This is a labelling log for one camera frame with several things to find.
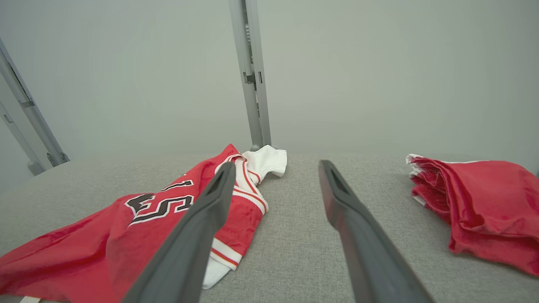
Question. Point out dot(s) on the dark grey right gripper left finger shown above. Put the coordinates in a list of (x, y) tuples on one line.
[(189, 252)]

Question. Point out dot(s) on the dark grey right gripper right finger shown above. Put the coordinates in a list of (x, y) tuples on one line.
[(370, 261)]

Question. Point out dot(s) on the red white number 23 jersey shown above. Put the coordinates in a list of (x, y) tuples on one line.
[(84, 252)]

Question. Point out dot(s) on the red shorts with white trim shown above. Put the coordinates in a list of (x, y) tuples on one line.
[(484, 202)]

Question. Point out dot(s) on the grey metal frame post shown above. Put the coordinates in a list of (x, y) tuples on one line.
[(38, 130), (252, 105), (21, 146)]

